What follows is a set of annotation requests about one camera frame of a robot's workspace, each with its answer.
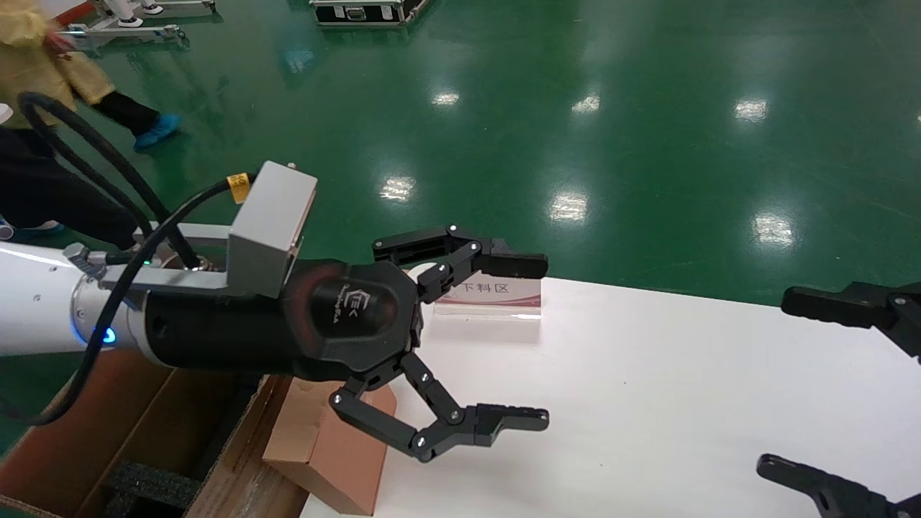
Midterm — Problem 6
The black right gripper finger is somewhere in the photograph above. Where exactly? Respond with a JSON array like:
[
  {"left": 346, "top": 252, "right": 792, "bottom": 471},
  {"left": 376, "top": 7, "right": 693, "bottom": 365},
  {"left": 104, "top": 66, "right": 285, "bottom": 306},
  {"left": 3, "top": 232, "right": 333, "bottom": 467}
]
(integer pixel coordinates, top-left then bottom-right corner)
[
  {"left": 756, "top": 453, "right": 921, "bottom": 518},
  {"left": 781, "top": 281, "right": 921, "bottom": 358}
]

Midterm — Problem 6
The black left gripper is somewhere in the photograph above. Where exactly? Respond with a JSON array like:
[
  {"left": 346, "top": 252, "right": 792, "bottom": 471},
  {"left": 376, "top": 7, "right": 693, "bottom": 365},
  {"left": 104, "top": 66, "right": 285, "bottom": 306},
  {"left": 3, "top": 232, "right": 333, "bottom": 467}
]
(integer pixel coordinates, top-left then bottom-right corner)
[{"left": 140, "top": 224, "right": 550, "bottom": 463}]

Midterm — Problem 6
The small cardboard box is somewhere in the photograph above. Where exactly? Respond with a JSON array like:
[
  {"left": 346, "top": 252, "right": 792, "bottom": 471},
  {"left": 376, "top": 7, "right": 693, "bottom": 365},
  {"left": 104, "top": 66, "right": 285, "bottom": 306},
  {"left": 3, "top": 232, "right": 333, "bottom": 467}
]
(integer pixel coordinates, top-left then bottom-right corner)
[{"left": 263, "top": 376, "right": 398, "bottom": 517}]

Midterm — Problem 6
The large cardboard box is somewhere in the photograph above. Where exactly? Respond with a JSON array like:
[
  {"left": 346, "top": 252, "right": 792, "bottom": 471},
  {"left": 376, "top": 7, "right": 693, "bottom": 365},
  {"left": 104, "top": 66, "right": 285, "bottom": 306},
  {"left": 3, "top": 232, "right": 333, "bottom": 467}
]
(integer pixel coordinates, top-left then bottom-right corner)
[{"left": 0, "top": 349, "right": 312, "bottom": 518}]

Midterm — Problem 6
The acrylic sign with red stripe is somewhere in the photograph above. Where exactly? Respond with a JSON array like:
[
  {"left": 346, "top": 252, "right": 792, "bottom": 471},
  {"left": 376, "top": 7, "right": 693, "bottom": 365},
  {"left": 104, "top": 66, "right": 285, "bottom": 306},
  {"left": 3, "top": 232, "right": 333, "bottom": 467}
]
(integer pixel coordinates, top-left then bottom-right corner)
[{"left": 430, "top": 263, "right": 543, "bottom": 322}]

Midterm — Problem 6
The black aluminium flight case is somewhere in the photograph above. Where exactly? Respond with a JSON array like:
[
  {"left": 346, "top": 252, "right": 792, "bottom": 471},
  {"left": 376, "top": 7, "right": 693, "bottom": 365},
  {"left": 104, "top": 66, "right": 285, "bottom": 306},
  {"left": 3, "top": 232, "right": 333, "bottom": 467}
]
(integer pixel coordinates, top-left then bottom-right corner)
[{"left": 309, "top": 0, "right": 432, "bottom": 28}]

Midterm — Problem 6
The black foam block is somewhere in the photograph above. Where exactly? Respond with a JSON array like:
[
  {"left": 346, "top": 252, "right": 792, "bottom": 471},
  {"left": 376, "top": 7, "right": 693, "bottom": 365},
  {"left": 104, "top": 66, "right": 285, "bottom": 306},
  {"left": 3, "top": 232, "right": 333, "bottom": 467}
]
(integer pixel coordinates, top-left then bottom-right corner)
[{"left": 106, "top": 460, "right": 204, "bottom": 518}]

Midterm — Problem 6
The person in yellow coat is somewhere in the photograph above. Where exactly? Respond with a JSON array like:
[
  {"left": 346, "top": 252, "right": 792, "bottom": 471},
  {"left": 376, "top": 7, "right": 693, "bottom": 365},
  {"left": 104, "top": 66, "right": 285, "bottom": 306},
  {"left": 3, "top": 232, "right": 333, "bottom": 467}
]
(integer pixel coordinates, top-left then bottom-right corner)
[{"left": 0, "top": 0, "right": 181, "bottom": 250}]

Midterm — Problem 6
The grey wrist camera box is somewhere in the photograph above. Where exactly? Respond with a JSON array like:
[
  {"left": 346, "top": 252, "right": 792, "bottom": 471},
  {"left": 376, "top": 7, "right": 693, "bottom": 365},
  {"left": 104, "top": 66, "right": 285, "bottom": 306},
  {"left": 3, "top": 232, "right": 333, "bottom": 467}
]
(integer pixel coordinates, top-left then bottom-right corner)
[{"left": 228, "top": 160, "right": 318, "bottom": 299}]

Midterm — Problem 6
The silver camera mount bracket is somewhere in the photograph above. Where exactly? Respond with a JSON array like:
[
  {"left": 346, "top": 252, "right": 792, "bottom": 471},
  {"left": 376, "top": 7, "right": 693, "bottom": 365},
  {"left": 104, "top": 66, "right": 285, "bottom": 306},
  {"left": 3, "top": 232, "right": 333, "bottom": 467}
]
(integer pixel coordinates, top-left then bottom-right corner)
[{"left": 63, "top": 223, "right": 232, "bottom": 293}]

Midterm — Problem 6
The thin black cable yellow tag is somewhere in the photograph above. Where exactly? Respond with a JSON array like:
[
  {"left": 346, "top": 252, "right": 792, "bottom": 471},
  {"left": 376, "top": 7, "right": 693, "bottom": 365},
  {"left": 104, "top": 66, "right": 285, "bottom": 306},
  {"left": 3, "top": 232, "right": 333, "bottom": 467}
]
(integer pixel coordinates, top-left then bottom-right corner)
[{"left": 0, "top": 171, "right": 258, "bottom": 427}]

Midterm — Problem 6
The thick black braided cable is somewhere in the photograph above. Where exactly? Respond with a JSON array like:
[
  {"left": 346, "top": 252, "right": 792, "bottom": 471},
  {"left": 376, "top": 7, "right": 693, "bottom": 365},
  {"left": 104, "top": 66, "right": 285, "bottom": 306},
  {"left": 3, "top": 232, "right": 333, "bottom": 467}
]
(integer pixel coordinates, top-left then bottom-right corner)
[{"left": 17, "top": 91, "right": 204, "bottom": 271}]

